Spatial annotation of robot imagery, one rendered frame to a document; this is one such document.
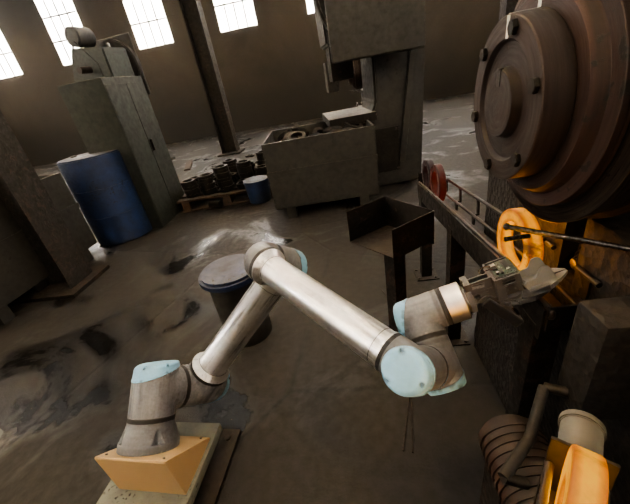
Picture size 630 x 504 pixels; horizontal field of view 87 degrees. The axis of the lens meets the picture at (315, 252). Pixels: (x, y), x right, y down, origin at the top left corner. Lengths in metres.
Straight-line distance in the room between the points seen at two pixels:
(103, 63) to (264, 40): 4.49
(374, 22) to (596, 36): 2.75
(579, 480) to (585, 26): 0.57
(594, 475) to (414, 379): 0.26
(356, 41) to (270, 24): 7.74
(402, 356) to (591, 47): 0.54
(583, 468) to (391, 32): 3.15
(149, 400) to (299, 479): 0.58
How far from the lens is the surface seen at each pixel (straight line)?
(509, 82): 0.72
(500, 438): 0.85
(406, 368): 0.66
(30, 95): 14.27
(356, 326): 0.73
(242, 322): 1.19
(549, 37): 0.67
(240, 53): 11.05
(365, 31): 3.29
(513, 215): 0.98
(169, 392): 1.31
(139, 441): 1.32
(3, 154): 3.17
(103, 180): 3.83
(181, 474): 1.32
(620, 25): 0.64
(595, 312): 0.73
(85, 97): 4.00
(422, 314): 0.81
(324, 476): 1.39
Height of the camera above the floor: 1.22
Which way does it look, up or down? 28 degrees down
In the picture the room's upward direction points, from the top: 11 degrees counter-clockwise
